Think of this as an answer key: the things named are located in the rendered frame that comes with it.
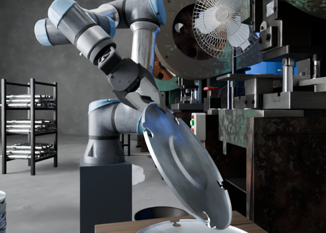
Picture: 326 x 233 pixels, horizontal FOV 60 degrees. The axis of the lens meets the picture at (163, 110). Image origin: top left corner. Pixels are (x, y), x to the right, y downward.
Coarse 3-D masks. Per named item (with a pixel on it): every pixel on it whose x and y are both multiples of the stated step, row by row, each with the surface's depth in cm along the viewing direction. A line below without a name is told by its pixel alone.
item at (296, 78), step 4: (296, 76) 111; (300, 76) 111; (304, 76) 111; (308, 76) 112; (276, 80) 120; (280, 80) 116; (296, 80) 111; (300, 80) 111; (276, 84) 120; (280, 84) 116; (296, 84) 111
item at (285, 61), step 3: (291, 57) 116; (282, 60) 119; (285, 60) 117; (288, 60) 117; (291, 60) 116; (294, 60) 116; (282, 63) 119; (285, 63) 117; (288, 63) 117; (291, 63) 116; (282, 66) 119
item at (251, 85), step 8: (224, 80) 121; (232, 80) 121; (240, 80) 121; (248, 80) 117; (256, 80) 111; (264, 80) 111; (272, 80) 112; (248, 88) 117; (256, 88) 111; (264, 88) 111; (272, 88) 112; (248, 96) 117; (256, 96) 111; (248, 104) 117; (256, 104) 111
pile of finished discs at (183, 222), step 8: (160, 224) 71; (168, 224) 72; (184, 224) 72; (192, 224) 72; (200, 224) 72; (144, 232) 67; (152, 232) 67; (160, 232) 67; (168, 232) 67; (176, 232) 67; (184, 232) 67; (192, 232) 67; (200, 232) 67; (208, 232) 67; (216, 232) 67; (224, 232) 67; (232, 232) 67; (240, 232) 67
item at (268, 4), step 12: (264, 0) 122; (264, 12) 122; (264, 24) 120; (276, 24) 113; (288, 24) 110; (300, 24) 111; (264, 36) 114; (276, 36) 112; (288, 36) 110; (300, 36) 111; (264, 48) 116; (276, 48) 114
